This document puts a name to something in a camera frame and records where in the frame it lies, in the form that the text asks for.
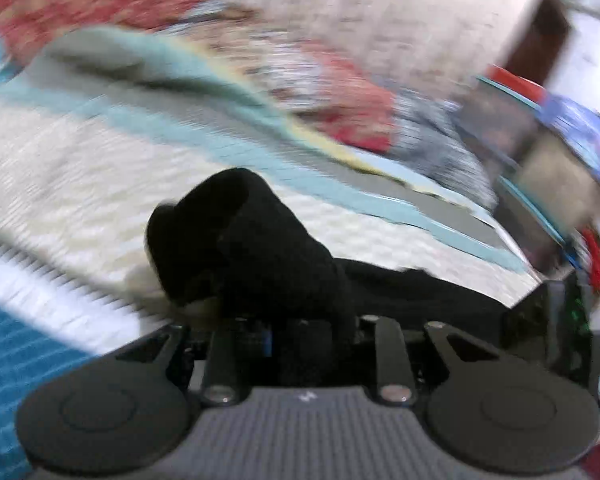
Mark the red box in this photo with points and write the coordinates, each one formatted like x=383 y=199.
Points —
x=515 y=82

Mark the black pants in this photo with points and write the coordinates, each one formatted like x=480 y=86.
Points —
x=260 y=260

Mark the leaf print curtain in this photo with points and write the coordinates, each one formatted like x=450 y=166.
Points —
x=380 y=10

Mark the chevron striped blanket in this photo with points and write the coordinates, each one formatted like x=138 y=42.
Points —
x=105 y=175

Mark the red floral patchwork quilt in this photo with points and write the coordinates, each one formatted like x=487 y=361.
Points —
x=355 y=115

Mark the dark wooden furniture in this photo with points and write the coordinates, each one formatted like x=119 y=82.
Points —
x=540 y=45

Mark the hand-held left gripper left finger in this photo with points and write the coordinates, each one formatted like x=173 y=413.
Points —
x=265 y=342

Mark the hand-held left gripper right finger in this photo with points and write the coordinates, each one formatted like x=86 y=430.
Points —
x=385 y=340

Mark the blue grey patterned cloth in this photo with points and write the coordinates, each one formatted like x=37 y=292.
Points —
x=440 y=145

